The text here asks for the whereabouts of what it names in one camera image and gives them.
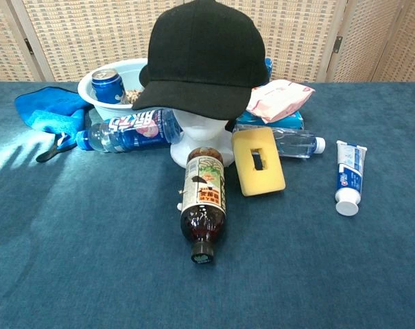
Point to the black cap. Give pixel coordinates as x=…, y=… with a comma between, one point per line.
x=200, y=58

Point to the dark tea bottle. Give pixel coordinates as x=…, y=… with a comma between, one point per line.
x=203, y=192

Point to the white foam mannequin head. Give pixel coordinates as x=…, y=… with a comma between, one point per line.
x=200, y=132

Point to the yellow sponge with slot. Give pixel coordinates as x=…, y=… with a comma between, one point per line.
x=260, y=176

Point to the blue label drink bottle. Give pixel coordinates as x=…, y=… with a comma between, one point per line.
x=135, y=132

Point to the clear water bottle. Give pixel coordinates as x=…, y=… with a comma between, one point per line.
x=296, y=144

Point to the blue cookie box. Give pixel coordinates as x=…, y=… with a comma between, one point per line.
x=289, y=120

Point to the pink wet wipes pack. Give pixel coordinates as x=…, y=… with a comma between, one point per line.
x=279, y=99

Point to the blue Oreo box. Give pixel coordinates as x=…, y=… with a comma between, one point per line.
x=269, y=66

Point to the blue soda can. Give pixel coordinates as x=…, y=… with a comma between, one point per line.
x=107, y=87

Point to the teal fabric table cover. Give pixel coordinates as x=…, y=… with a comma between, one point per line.
x=90, y=240

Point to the light blue plastic basin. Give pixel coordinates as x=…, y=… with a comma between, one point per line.
x=88, y=87

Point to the white blue toothpaste tube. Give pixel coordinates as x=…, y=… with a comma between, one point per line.
x=349, y=174

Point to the blue microfiber cloth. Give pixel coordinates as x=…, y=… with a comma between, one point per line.
x=49, y=109

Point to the woven folding screen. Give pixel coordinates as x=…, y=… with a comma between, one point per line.
x=90, y=34

